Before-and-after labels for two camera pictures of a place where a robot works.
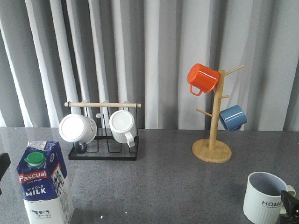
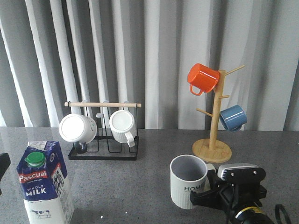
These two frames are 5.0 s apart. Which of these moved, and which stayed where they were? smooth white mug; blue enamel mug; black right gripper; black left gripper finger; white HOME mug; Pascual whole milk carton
Moved: black right gripper; white HOME mug
Stayed: Pascual whole milk carton; smooth white mug; blue enamel mug; black left gripper finger
